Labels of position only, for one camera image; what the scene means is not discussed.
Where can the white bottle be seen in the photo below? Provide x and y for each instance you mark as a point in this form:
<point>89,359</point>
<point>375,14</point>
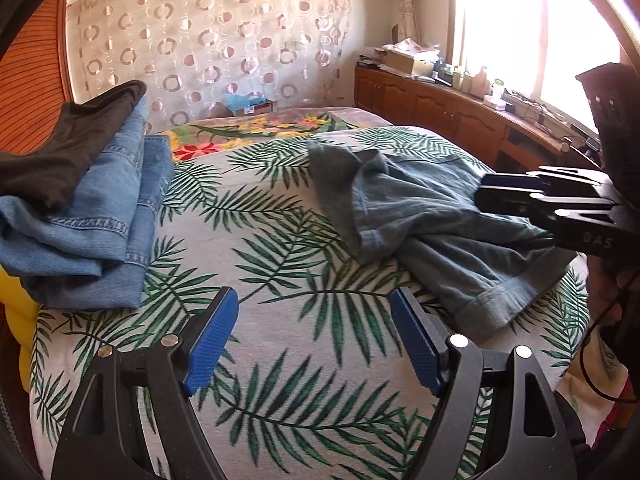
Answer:
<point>482,82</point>

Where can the cardboard box with blue tissue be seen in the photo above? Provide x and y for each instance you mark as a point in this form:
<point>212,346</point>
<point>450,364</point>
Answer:
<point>250,107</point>

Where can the window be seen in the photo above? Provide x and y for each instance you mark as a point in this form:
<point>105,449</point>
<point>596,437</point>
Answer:
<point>525,25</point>

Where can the grey-blue pants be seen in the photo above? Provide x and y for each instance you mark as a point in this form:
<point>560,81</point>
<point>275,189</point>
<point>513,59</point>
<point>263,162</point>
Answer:
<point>425,210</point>

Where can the black cloth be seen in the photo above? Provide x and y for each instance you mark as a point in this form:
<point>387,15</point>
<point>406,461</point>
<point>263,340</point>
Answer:
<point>75,145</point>

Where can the red-brown wooden wardrobe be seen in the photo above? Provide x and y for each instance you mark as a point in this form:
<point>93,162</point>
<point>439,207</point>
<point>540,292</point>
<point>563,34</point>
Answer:
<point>35,85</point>

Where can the open cardboard box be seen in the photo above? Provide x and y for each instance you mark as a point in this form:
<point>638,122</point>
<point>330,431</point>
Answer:
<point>400,62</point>

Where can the yellow plush toy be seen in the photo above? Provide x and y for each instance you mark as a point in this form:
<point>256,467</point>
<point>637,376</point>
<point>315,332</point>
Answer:
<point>20,325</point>

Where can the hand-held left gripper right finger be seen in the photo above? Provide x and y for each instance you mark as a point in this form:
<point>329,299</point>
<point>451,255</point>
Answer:
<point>415,340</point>

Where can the patterned window curtain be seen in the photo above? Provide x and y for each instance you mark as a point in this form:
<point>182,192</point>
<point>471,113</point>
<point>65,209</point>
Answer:
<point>405,0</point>

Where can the light blue jeans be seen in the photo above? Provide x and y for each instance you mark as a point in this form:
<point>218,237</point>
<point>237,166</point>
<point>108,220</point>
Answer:
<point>100,220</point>

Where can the circle pattern curtain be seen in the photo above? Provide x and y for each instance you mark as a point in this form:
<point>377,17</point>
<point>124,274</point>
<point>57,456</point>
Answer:
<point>225,35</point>

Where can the floral blanket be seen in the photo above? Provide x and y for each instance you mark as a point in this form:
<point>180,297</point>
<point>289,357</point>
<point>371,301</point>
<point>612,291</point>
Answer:
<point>225,135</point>

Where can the wooden cabinet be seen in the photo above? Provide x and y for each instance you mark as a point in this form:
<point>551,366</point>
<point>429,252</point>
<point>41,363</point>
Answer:
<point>425,105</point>

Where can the leaf print bed sheet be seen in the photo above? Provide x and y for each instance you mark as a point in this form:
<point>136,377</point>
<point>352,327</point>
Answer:
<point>300,360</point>

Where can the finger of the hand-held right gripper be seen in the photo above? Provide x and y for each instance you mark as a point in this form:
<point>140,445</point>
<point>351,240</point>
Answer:
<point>510,204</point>
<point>505,180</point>

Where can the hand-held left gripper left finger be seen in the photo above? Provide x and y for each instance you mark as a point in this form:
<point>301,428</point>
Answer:
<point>210,340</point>

